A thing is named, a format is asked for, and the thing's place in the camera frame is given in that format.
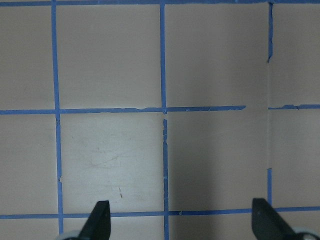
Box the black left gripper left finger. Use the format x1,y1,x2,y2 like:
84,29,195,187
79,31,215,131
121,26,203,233
77,200,111,240

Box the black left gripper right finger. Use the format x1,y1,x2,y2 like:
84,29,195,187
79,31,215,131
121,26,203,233
251,198,300,240

